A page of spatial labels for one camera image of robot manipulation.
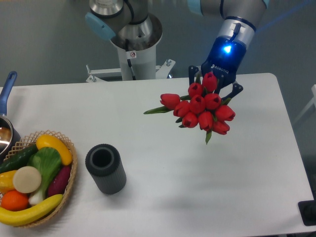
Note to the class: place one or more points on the black device at edge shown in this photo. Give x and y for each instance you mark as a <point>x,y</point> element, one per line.
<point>308,212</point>

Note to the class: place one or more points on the green bok choy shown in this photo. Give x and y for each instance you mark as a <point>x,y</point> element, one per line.
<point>48,162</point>

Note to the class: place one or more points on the woven wicker basket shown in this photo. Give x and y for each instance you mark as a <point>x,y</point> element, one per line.
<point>31,139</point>

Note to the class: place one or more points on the green cucumber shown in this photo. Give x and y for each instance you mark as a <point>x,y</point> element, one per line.
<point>18,160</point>

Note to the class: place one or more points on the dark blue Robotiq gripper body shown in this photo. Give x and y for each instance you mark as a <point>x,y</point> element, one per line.
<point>229,49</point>

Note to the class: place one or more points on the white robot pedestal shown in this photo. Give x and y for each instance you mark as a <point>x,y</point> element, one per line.
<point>134,65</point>

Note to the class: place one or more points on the red tulip bouquet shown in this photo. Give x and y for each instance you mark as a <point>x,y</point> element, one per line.
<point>202,107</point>

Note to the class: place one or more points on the white frame at right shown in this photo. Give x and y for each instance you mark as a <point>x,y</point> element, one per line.
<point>307,110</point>

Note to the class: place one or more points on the yellow pepper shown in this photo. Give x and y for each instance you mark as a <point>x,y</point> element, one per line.
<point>6,181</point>

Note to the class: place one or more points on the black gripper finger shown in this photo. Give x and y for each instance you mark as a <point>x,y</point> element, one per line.
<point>236,89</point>
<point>194,75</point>

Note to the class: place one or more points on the purple sweet potato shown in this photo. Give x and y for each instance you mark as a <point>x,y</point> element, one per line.
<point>59,183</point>

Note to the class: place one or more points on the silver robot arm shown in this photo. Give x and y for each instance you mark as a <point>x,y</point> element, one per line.
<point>135,33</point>

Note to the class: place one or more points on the blue handled saucepan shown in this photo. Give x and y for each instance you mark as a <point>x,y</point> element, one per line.
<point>8,135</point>

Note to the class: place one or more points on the yellow banana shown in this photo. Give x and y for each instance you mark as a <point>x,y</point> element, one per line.
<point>29,215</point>

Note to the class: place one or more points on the dark grey ribbed vase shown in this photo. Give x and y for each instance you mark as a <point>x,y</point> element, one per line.
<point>103,162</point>

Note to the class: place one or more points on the beige round disc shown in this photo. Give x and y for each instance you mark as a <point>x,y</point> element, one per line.
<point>26,179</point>

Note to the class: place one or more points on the orange fruit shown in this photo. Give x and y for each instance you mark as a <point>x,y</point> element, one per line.
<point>14,201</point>

